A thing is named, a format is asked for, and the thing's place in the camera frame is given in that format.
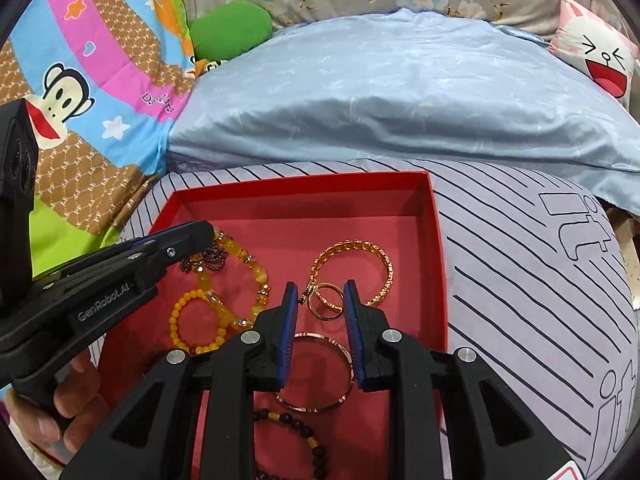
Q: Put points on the light blue pillow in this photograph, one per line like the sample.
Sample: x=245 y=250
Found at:
x=409 y=85

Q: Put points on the dark beaded bow ornament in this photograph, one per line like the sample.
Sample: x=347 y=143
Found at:
x=213 y=258

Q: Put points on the colourful monkey cartoon blanket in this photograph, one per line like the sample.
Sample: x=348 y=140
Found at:
x=103 y=81

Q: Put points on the pink cartoon face cushion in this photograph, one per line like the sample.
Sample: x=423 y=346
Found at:
x=596 y=49

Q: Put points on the person's left hand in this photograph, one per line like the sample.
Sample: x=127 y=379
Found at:
x=77 y=398

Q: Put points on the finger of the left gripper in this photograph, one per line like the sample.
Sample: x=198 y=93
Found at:
x=116 y=261
x=176 y=243

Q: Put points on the wide gold chain bangle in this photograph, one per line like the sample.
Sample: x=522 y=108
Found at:
x=347 y=260

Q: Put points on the green cushion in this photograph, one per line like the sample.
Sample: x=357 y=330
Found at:
x=230 y=30

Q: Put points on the red cardboard tray box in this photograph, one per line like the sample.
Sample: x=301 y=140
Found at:
x=285 y=223

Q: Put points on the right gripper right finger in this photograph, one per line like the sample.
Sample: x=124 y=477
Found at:
x=450 y=413

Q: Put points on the thin gold bangle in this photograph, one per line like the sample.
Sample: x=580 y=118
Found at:
x=321 y=375

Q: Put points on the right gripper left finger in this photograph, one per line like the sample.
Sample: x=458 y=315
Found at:
x=201 y=404

